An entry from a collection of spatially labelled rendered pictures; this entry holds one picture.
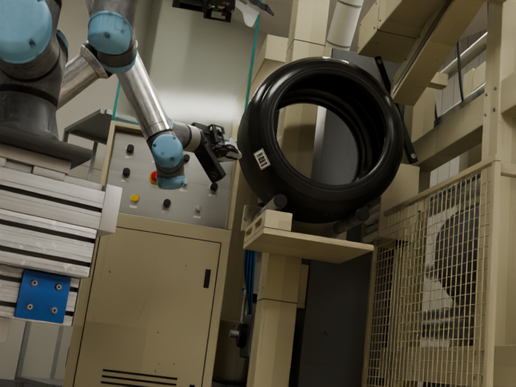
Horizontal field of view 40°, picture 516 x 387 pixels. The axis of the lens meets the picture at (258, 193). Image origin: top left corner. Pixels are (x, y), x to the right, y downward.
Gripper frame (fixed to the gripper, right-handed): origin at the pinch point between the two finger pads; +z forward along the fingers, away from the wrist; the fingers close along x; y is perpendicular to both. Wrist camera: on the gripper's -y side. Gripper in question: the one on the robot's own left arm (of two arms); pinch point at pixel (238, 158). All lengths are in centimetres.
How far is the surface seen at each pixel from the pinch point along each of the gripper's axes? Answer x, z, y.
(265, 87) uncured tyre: -6.6, 15.7, 26.6
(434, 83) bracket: -41, 79, 28
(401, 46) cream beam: -36, 74, 46
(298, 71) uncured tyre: -16.4, 22.6, 29.3
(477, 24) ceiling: 11, 436, 228
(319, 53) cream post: -7, 63, 56
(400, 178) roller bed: -16, 78, -1
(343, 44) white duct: 6, 117, 87
